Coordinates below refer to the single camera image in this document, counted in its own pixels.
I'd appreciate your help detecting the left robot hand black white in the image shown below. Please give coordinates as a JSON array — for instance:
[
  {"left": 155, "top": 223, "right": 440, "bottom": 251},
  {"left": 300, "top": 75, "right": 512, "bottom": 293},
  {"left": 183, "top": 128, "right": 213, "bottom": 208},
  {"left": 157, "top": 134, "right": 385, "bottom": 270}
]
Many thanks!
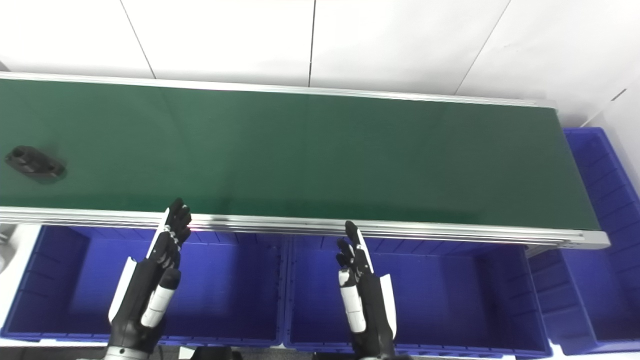
[{"left": 107, "top": 197, "right": 193, "bottom": 355}]

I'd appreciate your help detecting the black robot torso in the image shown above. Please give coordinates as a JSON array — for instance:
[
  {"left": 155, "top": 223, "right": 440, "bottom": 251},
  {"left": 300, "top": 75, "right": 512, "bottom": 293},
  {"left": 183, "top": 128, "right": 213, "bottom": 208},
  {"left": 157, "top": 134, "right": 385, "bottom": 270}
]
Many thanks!
[{"left": 177, "top": 345, "right": 244, "bottom": 360}]

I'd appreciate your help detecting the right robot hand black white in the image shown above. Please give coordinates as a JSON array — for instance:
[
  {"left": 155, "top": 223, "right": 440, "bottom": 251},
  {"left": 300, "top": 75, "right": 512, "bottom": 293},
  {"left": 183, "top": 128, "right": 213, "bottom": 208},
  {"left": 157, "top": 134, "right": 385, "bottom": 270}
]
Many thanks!
[{"left": 335, "top": 220, "right": 399, "bottom": 358}]

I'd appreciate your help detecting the grey conveyor support leg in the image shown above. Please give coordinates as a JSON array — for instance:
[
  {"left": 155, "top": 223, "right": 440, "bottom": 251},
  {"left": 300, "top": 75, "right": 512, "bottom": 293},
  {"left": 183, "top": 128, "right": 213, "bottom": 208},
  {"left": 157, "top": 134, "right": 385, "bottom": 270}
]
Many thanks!
[{"left": 0, "top": 224, "right": 17, "bottom": 274}]

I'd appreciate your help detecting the blue plastic bin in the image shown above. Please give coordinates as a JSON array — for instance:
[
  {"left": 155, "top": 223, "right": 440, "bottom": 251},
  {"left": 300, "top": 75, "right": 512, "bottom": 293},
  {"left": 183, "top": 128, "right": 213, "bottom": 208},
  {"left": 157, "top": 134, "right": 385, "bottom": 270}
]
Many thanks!
[
  {"left": 527, "top": 127, "right": 640, "bottom": 356},
  {"left": 0, "top": 225, "right": 289, "bottom": 349},
  {"left": 282, "top": 235, "right": 554, "bottom": 359}
]

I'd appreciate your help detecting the black flanged machine part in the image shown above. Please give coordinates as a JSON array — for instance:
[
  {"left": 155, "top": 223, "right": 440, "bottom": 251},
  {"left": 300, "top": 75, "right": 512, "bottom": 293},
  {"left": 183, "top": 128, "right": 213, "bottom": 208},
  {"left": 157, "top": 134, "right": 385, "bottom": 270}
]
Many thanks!
[{"left": 4, "top": 145, "right": 67, "bottom": 182}]

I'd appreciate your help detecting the green conveyor belt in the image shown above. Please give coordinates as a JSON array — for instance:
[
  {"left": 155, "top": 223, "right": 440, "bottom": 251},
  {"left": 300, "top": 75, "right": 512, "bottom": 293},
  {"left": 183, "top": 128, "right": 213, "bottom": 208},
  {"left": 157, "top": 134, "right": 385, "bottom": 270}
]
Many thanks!
[
  {"left": 0, "top": 71, "right": 611, "bottom": 250},
  {"left": 0, "top": 77, "right": 601, "bottom": 232}
]

